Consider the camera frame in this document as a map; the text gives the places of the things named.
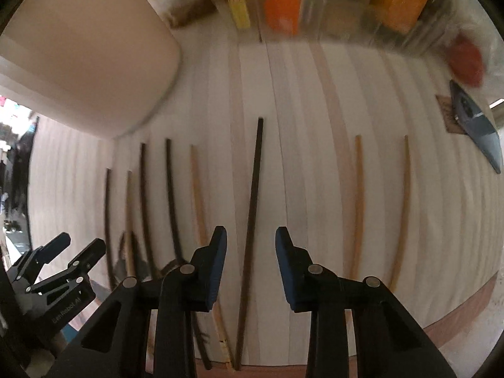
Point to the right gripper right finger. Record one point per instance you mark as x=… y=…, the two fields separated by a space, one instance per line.
x=388 y=340

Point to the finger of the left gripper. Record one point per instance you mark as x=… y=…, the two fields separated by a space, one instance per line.
x=80 y=253
x=29 y=265

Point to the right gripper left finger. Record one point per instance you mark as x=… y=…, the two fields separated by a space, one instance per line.
x=113 y=342

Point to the dark chopstick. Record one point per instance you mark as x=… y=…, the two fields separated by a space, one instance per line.
x=144 y=212
x=249 y=245
x=109 y=257
x=179 y=257

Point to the light wooden chopstick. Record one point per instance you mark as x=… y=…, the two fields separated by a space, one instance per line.
x=203 y=240
x=130 y=261
x=404 y=222
x=359 y=207

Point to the striped cat table mat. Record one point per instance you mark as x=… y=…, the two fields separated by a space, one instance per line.
x=315 y=98

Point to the cream cylindrical utensil holder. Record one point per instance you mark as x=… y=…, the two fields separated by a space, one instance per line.
x=99 y=66

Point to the plastic bag with red item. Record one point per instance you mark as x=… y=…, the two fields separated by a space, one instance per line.
x=465 y=61

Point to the clear plastic organizer tray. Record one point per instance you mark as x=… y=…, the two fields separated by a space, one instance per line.
x=349 y=21

